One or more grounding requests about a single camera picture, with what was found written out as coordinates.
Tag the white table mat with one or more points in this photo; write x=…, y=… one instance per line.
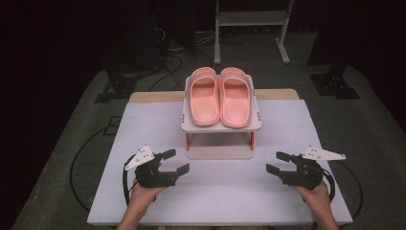
x=210, y=198

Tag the person's right hand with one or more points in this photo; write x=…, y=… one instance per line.
x=319, y=199

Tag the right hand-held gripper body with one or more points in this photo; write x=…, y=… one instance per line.
x=304, y=175

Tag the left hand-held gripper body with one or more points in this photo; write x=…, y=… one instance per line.
x=153, y=177

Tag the white metal stand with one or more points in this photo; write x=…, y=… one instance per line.
x=252, y=18

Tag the wooden table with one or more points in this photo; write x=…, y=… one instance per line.
x=153, y=96

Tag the person's left hand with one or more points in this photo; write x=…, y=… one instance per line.
x=140, y=199

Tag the pink slipper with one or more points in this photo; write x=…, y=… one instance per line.
x=235, y=102
x=204, y=102

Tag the black stand with base plate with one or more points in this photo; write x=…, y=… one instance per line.
x=333, y=84

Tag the white shoe rack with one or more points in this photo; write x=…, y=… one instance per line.
x=220, y=145

